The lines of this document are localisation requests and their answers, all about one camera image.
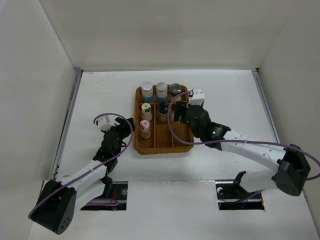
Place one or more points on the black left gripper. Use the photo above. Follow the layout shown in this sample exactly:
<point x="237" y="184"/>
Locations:
<point x="123" y="126"/>

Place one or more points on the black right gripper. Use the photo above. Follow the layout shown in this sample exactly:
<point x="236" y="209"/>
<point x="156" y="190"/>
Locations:
<point x="181" y="107"/>

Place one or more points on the dark cap brown spice jar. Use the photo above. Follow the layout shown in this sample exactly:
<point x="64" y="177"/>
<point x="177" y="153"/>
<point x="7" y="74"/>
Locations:
<point x="162" y="111"/>

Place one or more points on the black cap sugar grinder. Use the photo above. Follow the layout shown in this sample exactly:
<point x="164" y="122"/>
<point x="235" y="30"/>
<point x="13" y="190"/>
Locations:
<point x="174" y="90"/>

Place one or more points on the tall blue label bottle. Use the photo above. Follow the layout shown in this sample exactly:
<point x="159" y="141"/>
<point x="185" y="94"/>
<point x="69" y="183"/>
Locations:
<point x="161" y="92"/>

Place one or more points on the pink cap spice bottle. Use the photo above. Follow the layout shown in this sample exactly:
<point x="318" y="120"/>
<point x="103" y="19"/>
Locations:
<point x="145" y="129"/>

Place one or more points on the yellow cap spice bottle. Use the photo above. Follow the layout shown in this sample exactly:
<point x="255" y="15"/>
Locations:
<point x="146" y="112"/>

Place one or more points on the blue label silver cap bottle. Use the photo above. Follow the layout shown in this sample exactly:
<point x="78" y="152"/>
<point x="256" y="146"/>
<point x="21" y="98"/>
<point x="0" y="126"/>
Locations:
<point x="147" y="92"/>

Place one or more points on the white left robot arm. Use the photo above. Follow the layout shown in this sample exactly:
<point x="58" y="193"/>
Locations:
<point x="59" y="200"/>

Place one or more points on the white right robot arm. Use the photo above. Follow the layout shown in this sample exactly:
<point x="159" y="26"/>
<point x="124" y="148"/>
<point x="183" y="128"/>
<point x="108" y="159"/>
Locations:
<point x="287" y="167"/>

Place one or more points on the brown wicker divided basket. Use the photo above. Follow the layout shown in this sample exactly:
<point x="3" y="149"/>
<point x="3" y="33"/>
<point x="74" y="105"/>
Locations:
<point x="161" y="140"/>

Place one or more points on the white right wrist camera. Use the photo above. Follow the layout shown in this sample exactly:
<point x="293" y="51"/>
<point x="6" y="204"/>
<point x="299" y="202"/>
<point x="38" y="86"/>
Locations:
<point x="196" y="97"/>

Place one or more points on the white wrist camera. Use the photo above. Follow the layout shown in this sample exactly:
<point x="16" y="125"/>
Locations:
<point x="103" y="123"/>
<point x="196" y="97"/>

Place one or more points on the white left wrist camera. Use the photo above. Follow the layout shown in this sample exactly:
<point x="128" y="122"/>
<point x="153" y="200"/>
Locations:
<point x="103" y="123"/>

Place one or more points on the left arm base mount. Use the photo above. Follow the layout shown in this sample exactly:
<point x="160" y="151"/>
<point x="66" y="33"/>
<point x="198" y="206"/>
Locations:
<point x="113" y="197"/>

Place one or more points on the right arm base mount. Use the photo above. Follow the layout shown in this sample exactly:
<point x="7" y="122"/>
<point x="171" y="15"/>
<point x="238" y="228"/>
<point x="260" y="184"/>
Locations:
<point x="233" y="197"/>

